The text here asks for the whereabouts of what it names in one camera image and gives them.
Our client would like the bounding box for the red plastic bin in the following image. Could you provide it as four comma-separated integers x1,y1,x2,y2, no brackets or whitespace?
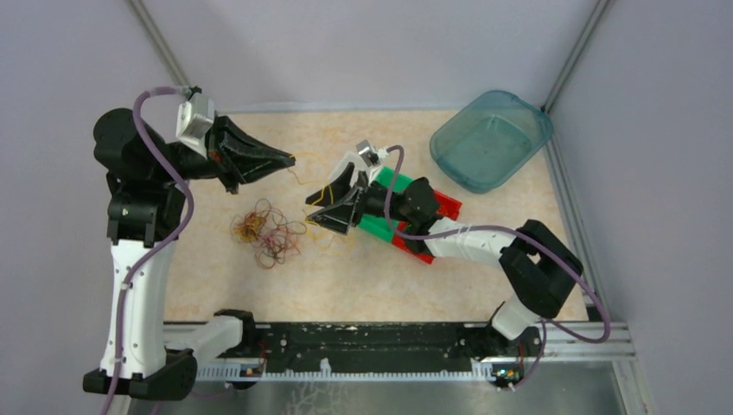
389,188,463,265

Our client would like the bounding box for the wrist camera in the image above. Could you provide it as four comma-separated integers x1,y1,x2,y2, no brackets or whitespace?
356,140,389,171
175,93,215,158

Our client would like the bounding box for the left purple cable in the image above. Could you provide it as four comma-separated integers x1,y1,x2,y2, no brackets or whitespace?
99,86,197,415

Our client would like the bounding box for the cable bundle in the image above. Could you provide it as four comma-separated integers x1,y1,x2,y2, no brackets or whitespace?
230,198,309,271

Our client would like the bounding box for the white plastic bin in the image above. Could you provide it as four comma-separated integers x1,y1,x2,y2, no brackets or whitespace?
328,151,370,186

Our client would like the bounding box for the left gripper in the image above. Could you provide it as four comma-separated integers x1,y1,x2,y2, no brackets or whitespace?
150,109,296,194

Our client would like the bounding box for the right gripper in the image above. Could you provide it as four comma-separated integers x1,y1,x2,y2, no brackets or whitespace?
306,163,413,236

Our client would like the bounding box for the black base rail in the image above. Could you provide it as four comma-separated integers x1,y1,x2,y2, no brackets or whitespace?
223,322,541,374

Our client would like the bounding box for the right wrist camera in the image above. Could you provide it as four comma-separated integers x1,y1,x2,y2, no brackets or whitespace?
356,140,389,171

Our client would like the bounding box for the purple cable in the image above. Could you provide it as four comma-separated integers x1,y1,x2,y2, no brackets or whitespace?
383,144,613,392
99,86,197,415

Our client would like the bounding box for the green plastic bin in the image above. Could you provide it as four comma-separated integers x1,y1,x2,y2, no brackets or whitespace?
357,166,415,244

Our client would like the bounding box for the teal transparent tub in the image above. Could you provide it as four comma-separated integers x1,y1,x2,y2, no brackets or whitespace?
430,90,554,194

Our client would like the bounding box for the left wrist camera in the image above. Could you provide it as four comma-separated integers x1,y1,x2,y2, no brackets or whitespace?
175,93,215,158

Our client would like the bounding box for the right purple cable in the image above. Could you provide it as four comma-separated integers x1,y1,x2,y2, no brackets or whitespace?
383,144,613,392

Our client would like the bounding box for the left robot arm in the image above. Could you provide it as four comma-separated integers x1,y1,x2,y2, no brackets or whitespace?
83,108,296,401

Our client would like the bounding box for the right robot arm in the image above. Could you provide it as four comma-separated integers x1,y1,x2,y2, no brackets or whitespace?
305,163,583,356

